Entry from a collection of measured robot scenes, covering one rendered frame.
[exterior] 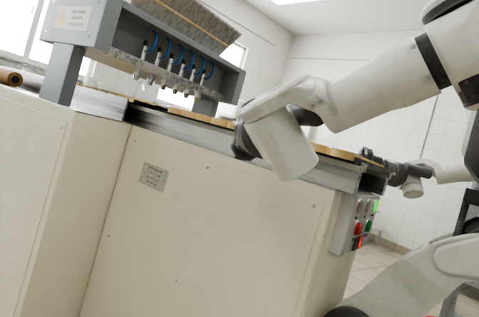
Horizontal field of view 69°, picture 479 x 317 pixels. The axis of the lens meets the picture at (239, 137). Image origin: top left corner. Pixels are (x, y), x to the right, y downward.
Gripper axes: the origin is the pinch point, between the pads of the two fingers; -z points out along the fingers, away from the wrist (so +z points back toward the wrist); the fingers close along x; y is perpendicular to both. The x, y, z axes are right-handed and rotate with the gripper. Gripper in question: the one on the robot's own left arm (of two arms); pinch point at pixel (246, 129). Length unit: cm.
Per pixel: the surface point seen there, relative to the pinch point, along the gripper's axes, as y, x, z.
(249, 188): -6.7, -13.3, -10.6
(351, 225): -28.5, -14.2, 0.9
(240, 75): -7, 24, -79
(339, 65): -213, 154, -464
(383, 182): -44.3, -3.3, -15.6
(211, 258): -3.1, -33.1, -14.2
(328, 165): -19.6, -2.8, 0.7
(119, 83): 96, 22, -395
